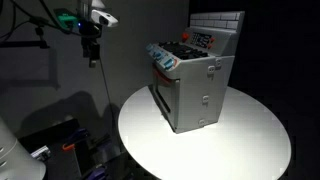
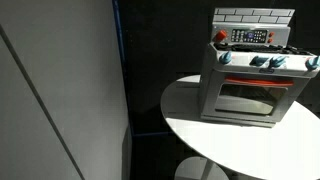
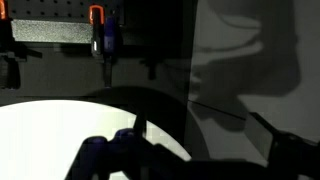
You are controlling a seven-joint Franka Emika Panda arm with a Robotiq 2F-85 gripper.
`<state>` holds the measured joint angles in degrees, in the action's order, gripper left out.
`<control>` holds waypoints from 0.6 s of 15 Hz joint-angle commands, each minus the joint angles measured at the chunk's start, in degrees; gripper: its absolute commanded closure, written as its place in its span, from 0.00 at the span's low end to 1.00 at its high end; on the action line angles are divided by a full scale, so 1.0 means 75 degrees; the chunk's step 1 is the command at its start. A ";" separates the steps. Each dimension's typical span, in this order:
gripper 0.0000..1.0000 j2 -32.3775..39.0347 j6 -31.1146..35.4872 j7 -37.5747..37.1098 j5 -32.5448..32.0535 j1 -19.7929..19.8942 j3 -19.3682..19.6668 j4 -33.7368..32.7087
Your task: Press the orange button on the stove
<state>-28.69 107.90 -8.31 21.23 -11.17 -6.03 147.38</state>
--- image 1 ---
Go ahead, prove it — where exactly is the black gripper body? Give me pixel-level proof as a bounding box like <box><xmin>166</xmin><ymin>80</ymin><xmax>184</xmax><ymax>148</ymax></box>
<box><xmin>78</xmin><ymin>19</ymin><xmax>102</xmax><ymax>40</ymax></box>

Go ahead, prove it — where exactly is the white rounded robot base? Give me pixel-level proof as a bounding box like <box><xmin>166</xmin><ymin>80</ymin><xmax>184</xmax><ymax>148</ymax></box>
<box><xmin>0</xmin><ymin>116</ymin><xmax>47</xmax><ymax>180</ymax></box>

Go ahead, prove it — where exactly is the black stove burner grate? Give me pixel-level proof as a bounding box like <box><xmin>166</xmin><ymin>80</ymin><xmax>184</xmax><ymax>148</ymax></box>
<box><xmin>158</xmin><ymin>40</ymin><xmax>210</xmax><ymax>61</ymax></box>

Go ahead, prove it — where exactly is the black stove control panel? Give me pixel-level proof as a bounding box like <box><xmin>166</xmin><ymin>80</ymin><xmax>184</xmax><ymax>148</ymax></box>
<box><xmin>189</xmin><ymin>32</ymin><xmax>213</xmax><ymax>49</ymax></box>

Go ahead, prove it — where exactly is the grey toy stove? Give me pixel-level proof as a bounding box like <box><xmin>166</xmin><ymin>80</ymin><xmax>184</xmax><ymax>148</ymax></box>
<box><xmin>145</xmin><ymin>10</ymin><xmax>246</xmax><ymax>135</ymax></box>

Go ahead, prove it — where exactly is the purple tool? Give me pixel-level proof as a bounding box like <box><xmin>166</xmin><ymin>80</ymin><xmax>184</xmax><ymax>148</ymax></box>
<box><xmin>83</xmin><ymin>164</ymin><xmax>108</xmax><ymax>180</ymax></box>
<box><xmin>64</xmin><ymin>127</ymin><xmax>90</xmax><ymax>145</ymax></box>

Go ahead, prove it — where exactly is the black storage box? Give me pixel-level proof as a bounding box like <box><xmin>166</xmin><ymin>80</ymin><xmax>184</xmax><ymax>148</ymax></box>
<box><xmin>17</xmin><ymin>117</ymin><xmax>88</xmax><ymax>180</ymax></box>

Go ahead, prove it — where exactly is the orange clamp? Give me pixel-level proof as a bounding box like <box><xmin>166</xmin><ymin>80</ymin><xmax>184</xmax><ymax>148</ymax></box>
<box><xmin>61</xmin><ymin>142</ymin><xmax>76</xmax><ymax>152</ymax></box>

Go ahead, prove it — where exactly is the silver metal block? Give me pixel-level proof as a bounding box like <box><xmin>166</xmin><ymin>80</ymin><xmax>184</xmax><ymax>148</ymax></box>
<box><xmin>30</xmin><ymin>145</ymin><xmax>52</xmax><ymax>162</ymax></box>

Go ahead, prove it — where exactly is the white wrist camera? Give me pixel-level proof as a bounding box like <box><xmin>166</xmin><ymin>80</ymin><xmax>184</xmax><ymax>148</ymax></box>
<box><xmin>91</xmin><ymin>9</ymin><xmax>119</xmax><ymax>28</ymax></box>

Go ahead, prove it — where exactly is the green gripper mount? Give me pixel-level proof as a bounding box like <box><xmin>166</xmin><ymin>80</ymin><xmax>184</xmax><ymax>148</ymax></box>
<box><xmin>53</xmin><ymin>8</ymin><xmax>79</xmax><ymax>30</ymax></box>

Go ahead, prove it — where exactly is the thin black hanging cable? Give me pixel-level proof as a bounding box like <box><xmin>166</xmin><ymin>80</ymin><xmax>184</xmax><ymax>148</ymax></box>
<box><xmin>98</xmin><ymin>59</ymin><xmax>115</xmax><ymax>116</ymax></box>

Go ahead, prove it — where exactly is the black overhead cable bundle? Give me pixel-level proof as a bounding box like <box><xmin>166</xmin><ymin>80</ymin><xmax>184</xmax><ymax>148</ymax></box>
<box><xmin>0</xmin><ymin>0</ymin><xmax>79</xmax><ymax>40</ymax></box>

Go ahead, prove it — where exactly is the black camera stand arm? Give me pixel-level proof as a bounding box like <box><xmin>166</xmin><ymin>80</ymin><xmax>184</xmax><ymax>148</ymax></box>
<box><xmin>0</xmin><ymin>25</ymin><xmax>52</xmax><ymax>50</ymax></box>

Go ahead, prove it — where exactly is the orange oven door handle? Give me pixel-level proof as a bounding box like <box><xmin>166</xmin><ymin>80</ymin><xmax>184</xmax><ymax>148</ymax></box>
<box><xmin>151</xmin><ymin>63</ymin><xmax>178</xmax><ymax>85</ymax></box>

